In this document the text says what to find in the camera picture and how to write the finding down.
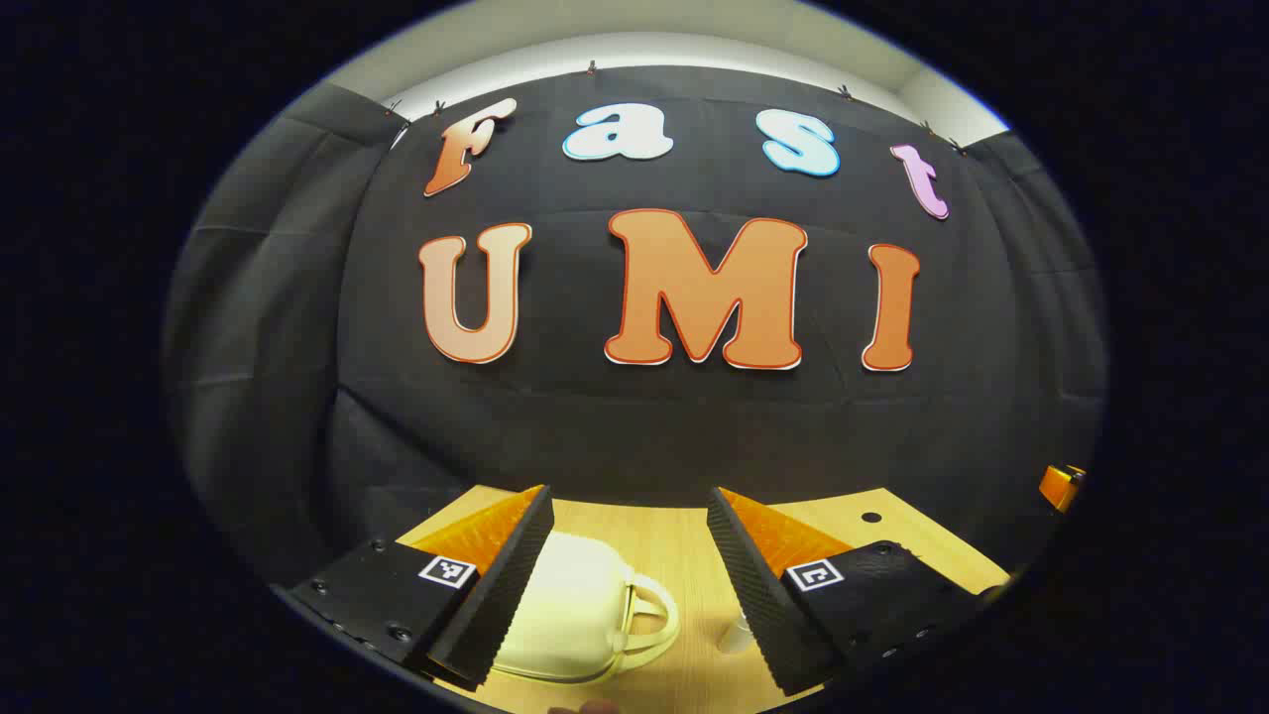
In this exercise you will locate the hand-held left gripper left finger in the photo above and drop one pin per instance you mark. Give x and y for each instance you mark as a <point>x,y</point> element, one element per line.
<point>511,585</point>

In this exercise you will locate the white pump bottle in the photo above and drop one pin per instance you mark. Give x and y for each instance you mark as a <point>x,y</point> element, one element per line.
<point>739,635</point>

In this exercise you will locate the cream suitcase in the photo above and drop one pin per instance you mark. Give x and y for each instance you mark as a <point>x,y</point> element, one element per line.
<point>575,615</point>

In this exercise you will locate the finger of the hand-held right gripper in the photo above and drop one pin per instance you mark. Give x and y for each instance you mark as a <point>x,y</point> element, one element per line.
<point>1063,486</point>

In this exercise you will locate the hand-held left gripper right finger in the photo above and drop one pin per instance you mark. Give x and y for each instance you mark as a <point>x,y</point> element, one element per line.
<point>753,585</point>

